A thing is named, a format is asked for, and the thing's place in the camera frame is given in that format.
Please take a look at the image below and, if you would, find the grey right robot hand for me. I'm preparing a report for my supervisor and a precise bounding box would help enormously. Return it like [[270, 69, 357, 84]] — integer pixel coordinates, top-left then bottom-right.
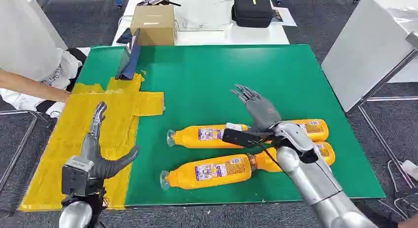
[[230, 84, 282, 134]]

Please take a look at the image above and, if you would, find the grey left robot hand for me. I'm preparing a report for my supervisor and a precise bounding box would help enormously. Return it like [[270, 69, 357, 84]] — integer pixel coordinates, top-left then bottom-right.
[[80, 101, 140, 181]]

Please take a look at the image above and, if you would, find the orange drink bottle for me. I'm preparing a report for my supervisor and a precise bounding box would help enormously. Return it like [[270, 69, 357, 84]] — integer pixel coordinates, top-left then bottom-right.
[[166, 122, 252, 150], [254, 141, 336, 173], [160, 153, 257, 190], [290, 119, 329, 143]]

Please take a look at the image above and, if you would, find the yellow sheet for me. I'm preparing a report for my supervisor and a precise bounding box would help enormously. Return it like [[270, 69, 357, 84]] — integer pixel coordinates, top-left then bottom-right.
[[18, 73, 165, 211]]

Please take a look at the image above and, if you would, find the white table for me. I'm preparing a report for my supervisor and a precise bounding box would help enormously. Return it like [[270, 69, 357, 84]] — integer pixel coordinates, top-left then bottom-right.
[[112, 0, 290, 46]]

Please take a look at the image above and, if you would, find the printed paper sheet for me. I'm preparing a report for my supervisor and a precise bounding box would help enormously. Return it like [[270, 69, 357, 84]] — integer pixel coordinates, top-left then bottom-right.
[[271, 6, 298, 27]]

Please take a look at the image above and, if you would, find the black bag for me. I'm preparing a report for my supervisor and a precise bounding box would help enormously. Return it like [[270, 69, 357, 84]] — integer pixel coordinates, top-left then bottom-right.
[[231, 0, 274, 28]]

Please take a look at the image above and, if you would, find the tablet in blue case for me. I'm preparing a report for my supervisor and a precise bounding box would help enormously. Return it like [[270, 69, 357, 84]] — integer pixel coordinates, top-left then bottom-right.
[[115, 28, 141, 80]]

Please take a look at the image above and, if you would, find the white board panel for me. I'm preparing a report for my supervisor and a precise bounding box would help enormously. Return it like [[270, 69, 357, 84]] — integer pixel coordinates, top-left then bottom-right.
[[321, 0, 418, 113]]

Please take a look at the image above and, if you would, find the dark phone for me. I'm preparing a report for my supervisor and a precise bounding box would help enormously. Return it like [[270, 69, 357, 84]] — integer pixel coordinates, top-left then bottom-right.
[[116, 28, 132, 45]]

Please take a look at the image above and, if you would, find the brown cardboard box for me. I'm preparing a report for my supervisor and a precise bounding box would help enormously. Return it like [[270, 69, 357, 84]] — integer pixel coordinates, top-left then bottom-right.
[[130, 4, 178, 46]]

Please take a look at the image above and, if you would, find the person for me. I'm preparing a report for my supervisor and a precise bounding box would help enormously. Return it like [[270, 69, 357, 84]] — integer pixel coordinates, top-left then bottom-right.
[[0, 0, 87, 117]]

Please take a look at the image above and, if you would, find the dark flat device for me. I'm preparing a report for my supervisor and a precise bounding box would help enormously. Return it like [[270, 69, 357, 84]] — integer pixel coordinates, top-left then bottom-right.
[[137, 0, 181, 7]]

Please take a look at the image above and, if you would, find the white power strip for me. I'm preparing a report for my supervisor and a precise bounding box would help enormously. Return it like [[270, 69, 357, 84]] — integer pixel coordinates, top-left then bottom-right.
[[401, 160, 418, 182]]

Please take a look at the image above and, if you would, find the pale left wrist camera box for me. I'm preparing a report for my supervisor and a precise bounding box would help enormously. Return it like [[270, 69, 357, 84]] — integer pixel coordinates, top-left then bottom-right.
[[61, 156, 95, 197]]

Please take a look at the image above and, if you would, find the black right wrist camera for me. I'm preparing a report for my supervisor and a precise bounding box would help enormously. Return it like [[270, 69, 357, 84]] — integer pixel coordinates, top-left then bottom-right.
[[222, 128, 262, 149]]

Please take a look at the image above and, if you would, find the grey metal floor frame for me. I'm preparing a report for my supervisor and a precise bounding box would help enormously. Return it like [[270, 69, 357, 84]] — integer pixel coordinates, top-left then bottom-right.
[[0, 110, 41, 191]]

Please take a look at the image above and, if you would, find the metal stand frame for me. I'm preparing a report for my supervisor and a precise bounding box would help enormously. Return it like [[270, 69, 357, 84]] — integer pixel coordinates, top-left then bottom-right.
[[346, 50, 418, 189]]

